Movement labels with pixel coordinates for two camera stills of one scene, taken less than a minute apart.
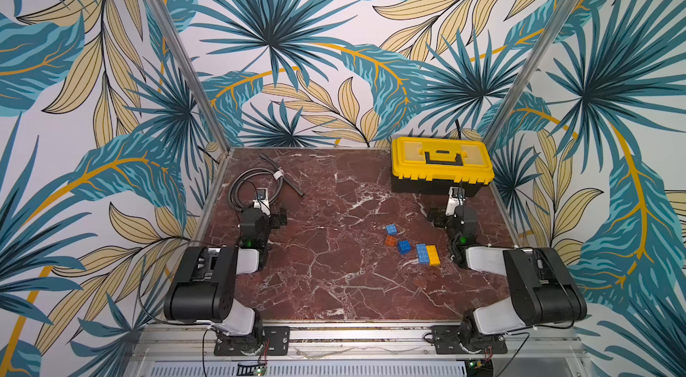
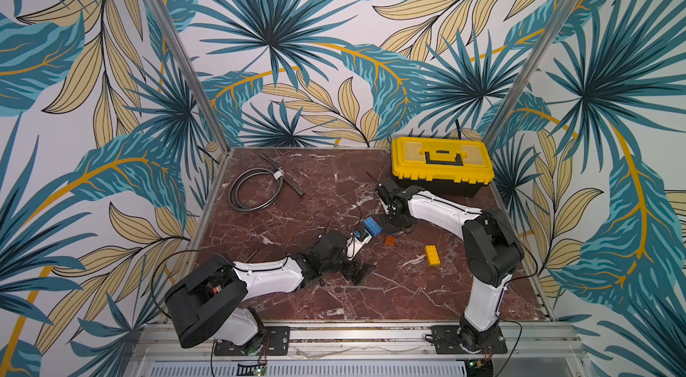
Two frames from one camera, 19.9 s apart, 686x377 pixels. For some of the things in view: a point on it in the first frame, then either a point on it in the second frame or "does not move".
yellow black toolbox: x=434 y=165 does not move
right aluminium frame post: x=546 y=44 does not move
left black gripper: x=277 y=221 to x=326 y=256
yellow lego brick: x=432 y=255 does not move
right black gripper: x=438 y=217 to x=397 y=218
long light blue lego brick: x=422 y=254 to x=372 y=226
